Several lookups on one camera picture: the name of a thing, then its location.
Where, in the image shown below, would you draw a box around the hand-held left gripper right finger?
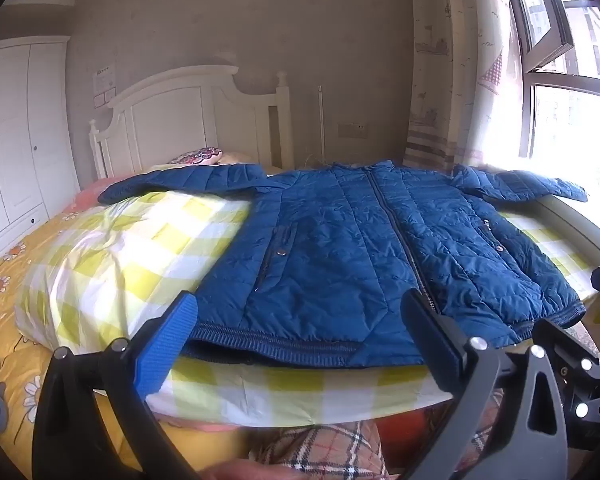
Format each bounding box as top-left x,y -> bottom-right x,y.
401,289 -> 568,480

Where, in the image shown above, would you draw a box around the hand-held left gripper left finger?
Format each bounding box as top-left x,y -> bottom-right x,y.
31,290 -> 199,480

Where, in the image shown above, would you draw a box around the blue quilted jacket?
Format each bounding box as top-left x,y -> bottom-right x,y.
97,160 -> 589,367

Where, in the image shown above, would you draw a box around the white bay window ledge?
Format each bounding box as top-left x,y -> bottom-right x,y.
545,192 -> 600,273

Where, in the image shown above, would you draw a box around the yellow checked tablecloth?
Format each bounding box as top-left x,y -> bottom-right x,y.
15,190 -> 598,428

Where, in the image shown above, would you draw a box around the orange stool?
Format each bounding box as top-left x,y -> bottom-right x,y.
377,407 -> 446,461

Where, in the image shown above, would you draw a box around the person's plaid pants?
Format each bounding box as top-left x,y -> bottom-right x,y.
247,390 -> 506,480

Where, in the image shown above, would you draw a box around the window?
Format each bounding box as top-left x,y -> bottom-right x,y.
502,0 -> 600,201

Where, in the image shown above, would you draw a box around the pink cloth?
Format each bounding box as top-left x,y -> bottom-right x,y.
65,175 -> 126,211

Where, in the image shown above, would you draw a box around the yellow floral bed sheet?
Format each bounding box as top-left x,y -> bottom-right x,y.
0,180 -> 253,480

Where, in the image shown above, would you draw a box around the floral patterned pillow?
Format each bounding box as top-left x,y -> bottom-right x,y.
167,146 -> 226,167

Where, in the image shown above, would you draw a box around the white wooden headboard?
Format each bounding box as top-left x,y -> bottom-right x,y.
89,65 -> 295,181

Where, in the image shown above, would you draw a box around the thin white pole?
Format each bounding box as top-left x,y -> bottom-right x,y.
318,85 -> 327,166

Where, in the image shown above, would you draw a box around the white wardrobe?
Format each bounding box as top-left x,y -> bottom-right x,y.
0,35 -> 81,271

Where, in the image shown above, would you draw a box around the patterned curtain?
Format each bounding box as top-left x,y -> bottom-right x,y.
402,0 -> 523,171

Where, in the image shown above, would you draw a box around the wall socket panel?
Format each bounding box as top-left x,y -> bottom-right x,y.
336,121 -> 371,139

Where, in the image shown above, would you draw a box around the paper sheet on wall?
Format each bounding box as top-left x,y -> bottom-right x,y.
92,62 -> 118,110

